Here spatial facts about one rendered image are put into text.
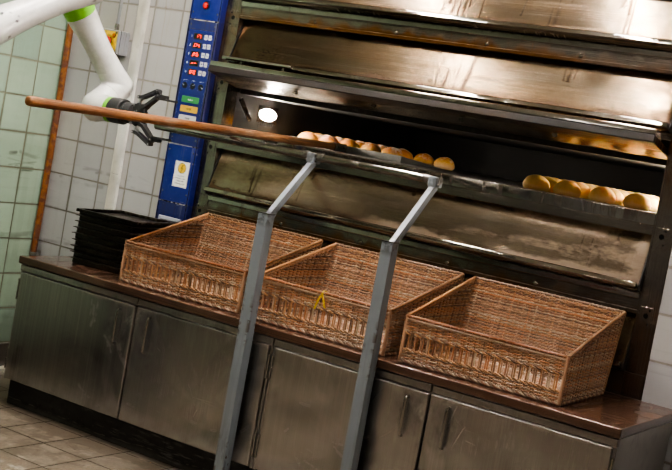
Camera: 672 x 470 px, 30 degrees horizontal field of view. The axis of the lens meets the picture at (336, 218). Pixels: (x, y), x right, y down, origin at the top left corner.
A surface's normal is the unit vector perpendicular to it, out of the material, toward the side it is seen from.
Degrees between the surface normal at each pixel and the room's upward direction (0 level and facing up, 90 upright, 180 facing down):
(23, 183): 90
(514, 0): 70
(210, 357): 90
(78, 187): 90
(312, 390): 92
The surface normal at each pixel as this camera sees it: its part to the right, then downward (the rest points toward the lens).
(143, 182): -0.53, -0.04
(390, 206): -0.44, -0.37
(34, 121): 0.83, 0.19
